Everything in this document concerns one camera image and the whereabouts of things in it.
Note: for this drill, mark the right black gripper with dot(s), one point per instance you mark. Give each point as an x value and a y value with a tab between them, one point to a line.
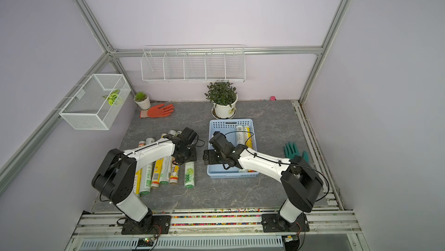
210	156

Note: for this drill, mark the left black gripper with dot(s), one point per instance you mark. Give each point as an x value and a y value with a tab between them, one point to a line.
193	157

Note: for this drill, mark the clear silver plastic wrap roll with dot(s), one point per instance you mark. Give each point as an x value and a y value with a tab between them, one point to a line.
240	134

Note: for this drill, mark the yellow red plastic wrap roll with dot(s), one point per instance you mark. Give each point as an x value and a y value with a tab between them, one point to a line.
174	174

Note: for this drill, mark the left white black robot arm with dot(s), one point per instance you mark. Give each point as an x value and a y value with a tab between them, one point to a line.
115	179

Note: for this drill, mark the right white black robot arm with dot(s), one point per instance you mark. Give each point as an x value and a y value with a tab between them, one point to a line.
301	183

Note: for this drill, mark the green toy in basket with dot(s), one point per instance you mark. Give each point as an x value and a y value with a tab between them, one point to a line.
113	99

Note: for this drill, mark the white green roll far left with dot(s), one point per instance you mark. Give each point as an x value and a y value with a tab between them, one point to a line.
146	177

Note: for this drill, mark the red rubber glove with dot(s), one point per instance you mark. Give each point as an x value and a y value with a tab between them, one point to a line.
158	111

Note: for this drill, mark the large potted green plant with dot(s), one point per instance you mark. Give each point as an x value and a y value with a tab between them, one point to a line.
224	97

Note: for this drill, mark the green rubber glove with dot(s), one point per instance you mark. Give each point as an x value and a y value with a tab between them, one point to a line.
291	150

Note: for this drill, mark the small potted green plant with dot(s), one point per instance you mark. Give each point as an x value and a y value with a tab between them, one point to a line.
142	100

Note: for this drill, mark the white wire wall shelf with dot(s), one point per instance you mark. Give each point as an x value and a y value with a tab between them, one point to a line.
193	63

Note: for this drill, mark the white wire side basket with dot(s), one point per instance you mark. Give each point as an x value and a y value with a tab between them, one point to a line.
87	110

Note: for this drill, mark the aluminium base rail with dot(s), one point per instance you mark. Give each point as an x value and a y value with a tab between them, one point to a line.
221	230

